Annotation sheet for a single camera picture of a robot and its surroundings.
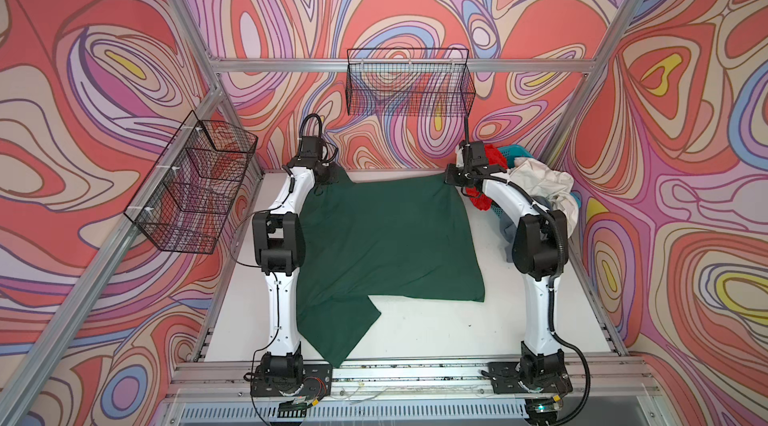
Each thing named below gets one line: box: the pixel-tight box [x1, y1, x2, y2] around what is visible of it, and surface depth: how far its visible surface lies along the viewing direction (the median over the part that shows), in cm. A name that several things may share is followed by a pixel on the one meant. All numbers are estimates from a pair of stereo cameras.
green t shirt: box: [297, 171, 486, 367], surface depth 96 cm
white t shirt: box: [491, 156, 579, 238], surface depth 100 cm
